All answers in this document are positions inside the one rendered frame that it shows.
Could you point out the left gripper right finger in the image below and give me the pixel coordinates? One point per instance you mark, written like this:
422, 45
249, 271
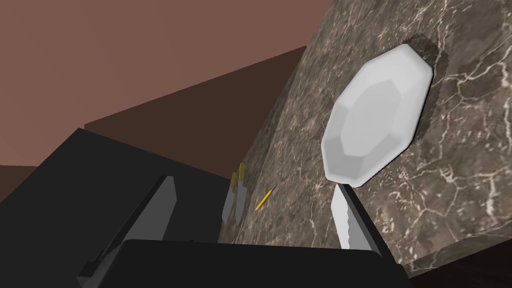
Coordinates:
347, 224

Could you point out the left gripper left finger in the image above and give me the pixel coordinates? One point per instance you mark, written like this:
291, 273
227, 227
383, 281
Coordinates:
154, 216

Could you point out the black cabinet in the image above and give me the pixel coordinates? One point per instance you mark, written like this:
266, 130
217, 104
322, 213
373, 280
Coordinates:
80, 184

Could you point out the yellow pencil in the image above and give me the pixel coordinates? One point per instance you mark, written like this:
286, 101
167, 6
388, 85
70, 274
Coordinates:
263, 199

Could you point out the white plate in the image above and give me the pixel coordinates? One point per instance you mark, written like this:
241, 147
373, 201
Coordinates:
376, 116

